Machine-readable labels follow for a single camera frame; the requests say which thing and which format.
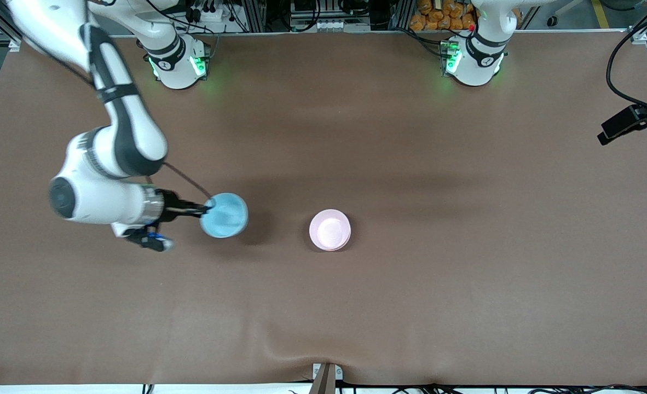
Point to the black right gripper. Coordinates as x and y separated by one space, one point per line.
172 209

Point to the blue plastic bowl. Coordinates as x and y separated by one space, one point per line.
227 216

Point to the pink plastic bowl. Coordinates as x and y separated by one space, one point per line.
329 230

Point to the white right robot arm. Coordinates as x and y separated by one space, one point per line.
132 137

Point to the white power strip with plugs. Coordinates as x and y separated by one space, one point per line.
206 10

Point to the orange packaged items pile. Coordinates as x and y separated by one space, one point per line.
441 15

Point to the white terminal block device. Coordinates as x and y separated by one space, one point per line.
342 25

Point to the brown table mat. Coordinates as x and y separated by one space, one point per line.
411 306

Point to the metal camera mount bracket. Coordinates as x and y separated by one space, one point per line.
326 378

